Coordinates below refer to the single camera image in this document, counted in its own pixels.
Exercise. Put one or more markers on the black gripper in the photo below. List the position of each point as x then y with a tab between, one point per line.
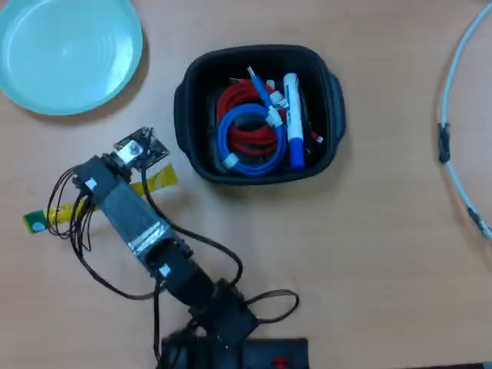
102	175

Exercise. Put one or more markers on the yellow instant coffee stick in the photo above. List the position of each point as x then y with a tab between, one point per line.
165	178

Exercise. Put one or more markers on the black plastic bowl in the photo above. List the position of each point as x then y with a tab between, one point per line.
330	115

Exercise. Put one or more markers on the teal round plate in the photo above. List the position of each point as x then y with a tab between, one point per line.
69	54

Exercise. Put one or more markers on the white and blue marker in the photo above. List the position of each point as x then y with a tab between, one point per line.
295	115

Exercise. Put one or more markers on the red clamp knob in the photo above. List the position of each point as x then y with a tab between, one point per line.
280	362

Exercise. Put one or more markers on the small camera circuit board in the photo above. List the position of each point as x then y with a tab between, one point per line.
140	148

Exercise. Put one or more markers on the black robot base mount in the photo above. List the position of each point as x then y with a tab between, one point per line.
269	351

